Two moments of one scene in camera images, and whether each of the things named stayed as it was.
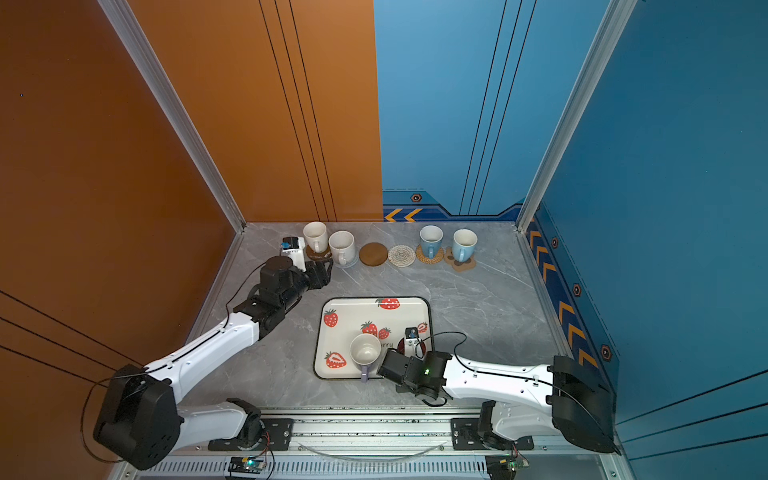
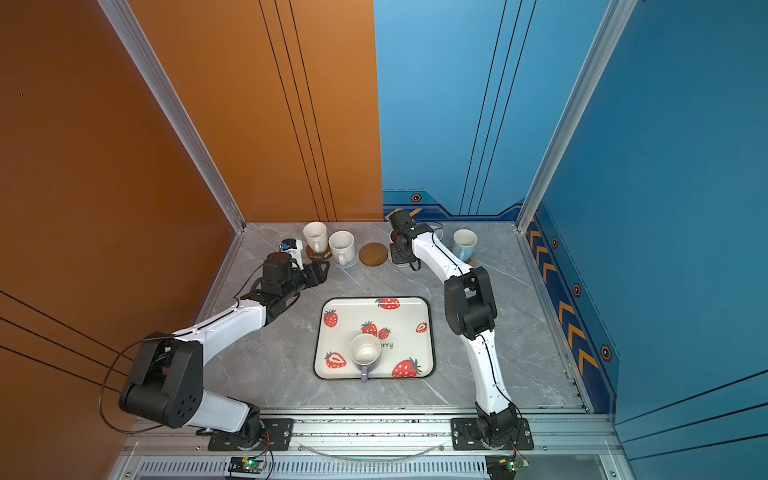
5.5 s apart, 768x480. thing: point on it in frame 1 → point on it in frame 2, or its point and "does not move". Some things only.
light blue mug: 464,242 does not move
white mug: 342,245 does not move
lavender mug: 365,350 does not move
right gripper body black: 406,389 → 397,254
